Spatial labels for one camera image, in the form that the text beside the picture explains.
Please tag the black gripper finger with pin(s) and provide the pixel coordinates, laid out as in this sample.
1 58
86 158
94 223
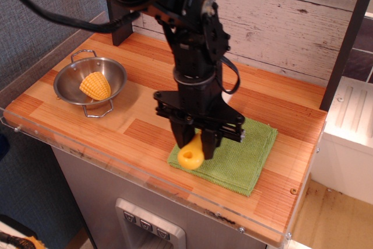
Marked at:
211 139
183 131

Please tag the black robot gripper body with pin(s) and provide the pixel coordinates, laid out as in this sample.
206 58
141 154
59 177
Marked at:
202 104

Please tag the yellow handled toy knife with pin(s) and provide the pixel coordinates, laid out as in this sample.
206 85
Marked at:
191 156

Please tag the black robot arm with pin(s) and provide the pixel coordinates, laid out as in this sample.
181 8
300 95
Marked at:
198 43

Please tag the green folded cloth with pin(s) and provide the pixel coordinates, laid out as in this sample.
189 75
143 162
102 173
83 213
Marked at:
236 166

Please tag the yellow toy corn cob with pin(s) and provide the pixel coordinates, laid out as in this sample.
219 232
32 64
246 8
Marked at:
96 86

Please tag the grey toy cabinet body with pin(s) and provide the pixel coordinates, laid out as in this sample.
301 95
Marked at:
96 190

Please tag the silver toy fridge dispenser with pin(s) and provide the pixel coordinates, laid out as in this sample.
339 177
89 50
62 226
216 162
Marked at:
143 229

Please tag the white toy sink unit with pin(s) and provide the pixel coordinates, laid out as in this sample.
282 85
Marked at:
344 158

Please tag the clear acrylic edge guard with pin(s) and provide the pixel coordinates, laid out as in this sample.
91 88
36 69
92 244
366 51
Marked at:
136 144

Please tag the orange toy at corner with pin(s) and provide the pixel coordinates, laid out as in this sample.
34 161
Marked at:
30 243

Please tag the steel bowl with handles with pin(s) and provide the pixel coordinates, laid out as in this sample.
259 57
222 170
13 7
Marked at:
84 62

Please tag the dark left vertical post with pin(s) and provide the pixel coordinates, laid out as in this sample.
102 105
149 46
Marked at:
117 12

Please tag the dark vertical post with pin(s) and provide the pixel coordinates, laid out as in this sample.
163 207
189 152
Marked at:
117 12
343 55

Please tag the dark right vertical post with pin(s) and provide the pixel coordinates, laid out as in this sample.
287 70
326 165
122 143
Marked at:
343 55

